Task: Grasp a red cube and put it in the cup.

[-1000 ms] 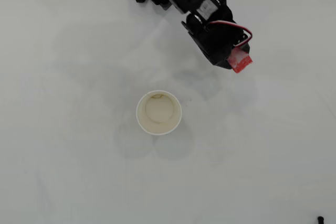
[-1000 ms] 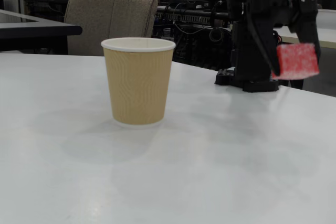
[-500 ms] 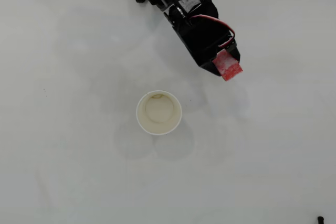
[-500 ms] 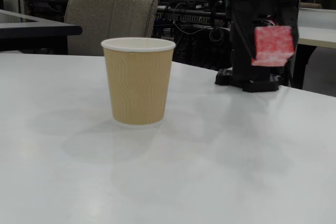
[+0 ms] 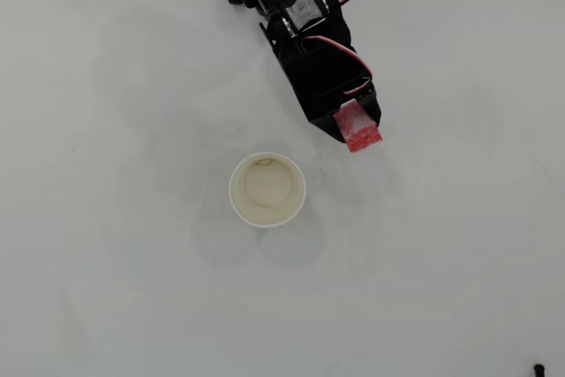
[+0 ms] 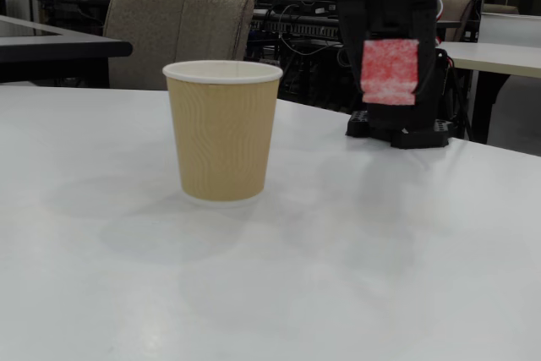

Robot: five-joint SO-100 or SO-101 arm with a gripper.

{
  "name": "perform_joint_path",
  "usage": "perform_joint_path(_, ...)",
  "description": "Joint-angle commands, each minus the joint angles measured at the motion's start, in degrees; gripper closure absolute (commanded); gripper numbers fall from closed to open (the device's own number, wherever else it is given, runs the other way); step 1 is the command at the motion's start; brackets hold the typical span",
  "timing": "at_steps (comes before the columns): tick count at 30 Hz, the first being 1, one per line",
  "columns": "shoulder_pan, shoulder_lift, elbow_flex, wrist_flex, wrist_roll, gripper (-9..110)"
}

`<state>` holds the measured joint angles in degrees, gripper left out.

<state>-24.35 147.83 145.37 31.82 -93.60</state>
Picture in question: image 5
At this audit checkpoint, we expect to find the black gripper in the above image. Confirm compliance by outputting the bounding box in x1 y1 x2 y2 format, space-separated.
268 40 384 145

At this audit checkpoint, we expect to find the red foam cube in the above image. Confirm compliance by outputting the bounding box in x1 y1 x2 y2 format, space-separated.
332 101 385 154

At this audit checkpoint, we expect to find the tan paper cup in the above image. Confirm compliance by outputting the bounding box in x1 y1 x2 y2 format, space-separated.
228 151 307 229

